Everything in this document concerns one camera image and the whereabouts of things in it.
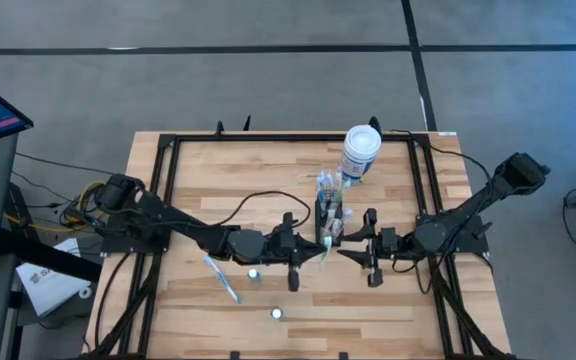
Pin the black table clamp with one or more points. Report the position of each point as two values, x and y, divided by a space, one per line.
375 121

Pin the white blue wipes canister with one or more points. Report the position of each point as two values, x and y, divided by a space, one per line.
363 145

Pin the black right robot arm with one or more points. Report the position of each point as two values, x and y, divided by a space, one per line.
473 205

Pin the white printed booklet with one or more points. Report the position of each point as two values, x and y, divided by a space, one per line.
48 285

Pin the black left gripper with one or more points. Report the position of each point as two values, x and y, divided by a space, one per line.
283 247

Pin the black fin bracket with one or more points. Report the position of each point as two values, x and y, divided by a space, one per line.
219 128
247 124

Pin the black desk foot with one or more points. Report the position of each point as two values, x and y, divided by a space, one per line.
43 255

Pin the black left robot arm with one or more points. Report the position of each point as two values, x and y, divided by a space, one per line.
183 220

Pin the small white tape roll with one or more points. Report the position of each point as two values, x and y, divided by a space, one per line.
81 293

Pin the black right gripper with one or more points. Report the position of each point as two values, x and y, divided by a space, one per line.
387 244

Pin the black edge bracket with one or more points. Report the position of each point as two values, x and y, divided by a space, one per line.
343 356
234 356

